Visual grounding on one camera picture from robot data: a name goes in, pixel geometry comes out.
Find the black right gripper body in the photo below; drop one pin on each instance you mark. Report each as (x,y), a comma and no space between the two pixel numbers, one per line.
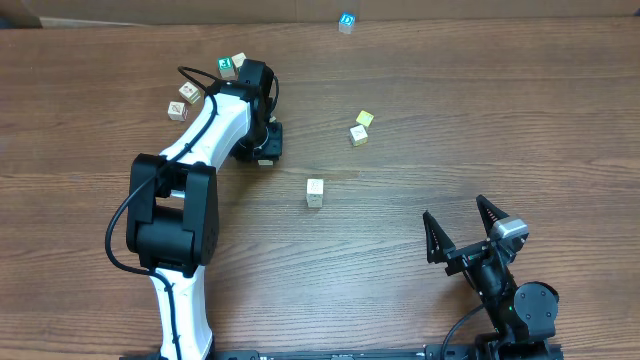
(466,258)

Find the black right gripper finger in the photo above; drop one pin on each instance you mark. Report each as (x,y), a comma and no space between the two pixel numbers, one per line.
(438,243)
(491,215)

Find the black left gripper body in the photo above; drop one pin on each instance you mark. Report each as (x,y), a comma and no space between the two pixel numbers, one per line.
(263,144)

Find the red letter wooden block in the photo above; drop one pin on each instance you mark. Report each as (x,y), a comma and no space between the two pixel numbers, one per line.
(315,186)

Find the number five green block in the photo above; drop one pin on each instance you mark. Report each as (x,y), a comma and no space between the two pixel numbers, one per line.
(238,60)

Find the letter B wooden block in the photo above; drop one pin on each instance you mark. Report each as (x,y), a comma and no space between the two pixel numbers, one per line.
(314,200)

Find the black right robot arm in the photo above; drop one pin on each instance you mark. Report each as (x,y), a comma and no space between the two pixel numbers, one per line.
(523,316)

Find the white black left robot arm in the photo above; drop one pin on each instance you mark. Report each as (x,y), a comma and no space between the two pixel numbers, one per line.
(172,206)

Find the green letter H block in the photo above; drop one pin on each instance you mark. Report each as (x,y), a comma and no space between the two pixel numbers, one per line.
(226,67)

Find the scissors picture wooden block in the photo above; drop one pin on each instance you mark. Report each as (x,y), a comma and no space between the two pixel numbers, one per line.
(358,135)

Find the wooden block red picture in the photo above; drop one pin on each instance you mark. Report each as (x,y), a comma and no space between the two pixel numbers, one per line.
(190,92)

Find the wooden block crossed picture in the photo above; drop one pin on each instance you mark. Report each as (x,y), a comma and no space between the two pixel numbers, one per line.
(177,111)

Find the yellow topped acorn block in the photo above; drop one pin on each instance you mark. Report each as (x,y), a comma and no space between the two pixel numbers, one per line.
(365,118)

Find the blue letter D block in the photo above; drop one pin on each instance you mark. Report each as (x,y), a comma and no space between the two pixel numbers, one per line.
(347,23)

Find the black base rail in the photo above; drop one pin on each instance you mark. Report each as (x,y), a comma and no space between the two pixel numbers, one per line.
(430,352)

